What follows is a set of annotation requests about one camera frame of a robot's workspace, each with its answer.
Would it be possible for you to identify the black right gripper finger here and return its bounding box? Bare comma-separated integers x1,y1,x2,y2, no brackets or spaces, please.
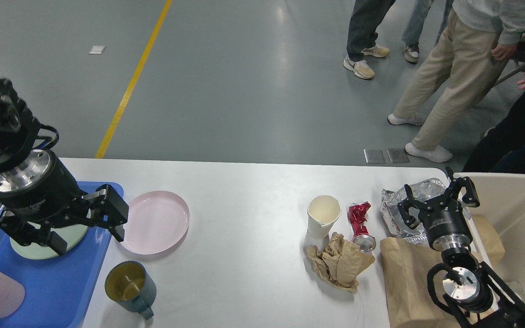
443,166,481,209
397,184,427,229

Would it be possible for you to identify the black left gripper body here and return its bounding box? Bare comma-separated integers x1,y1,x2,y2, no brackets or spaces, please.
0,151,89,225

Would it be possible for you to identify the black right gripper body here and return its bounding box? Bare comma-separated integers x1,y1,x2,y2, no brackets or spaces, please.
420,196,473,252

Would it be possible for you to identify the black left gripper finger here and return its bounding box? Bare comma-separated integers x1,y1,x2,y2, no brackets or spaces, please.
69,184,129,242
0,210,67,255

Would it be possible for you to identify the pink plate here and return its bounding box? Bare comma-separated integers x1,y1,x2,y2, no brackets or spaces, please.
121,190,191,255

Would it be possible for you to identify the teal mug yellow inside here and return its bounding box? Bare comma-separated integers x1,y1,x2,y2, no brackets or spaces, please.
104,260,157,320

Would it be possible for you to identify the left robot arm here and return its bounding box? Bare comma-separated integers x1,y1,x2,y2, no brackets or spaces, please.
0,77,129,255

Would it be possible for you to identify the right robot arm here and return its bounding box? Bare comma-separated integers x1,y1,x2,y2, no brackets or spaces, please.
397,168,525,328

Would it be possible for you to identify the crumpled silver foil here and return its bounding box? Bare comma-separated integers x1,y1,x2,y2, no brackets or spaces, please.
381,177,480,244

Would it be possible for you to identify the crushed red can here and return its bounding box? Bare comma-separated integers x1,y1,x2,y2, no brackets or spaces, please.
348,202,376,253

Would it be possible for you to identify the beige plastic bin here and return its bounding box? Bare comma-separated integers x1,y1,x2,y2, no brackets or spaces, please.
464,173,525,302

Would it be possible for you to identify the brown paper in bin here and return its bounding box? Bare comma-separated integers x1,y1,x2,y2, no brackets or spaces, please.
472,215,506,265

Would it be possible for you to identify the brown paper bag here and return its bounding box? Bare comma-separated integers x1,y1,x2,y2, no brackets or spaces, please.
379,237,502,328

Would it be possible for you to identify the metal floor plate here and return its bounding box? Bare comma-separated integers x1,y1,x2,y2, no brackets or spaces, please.
363,148,410,164

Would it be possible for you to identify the blue plastic tray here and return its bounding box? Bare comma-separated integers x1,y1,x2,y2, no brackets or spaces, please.
0,208,112,328

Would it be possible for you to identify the white paper cup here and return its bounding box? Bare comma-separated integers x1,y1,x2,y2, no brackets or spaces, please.
308,195,341,239

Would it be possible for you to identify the crumpled brown paper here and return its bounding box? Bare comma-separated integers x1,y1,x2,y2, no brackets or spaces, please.
305,232,376,293

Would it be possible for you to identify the person in khaki trousers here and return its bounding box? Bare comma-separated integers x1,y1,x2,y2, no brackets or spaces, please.
388,0,525,163

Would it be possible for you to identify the person in light jeans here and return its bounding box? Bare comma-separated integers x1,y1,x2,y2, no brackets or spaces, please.
401,0,433,64

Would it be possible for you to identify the person in dark jeans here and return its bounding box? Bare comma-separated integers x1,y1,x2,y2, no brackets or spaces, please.
343,0,395,80

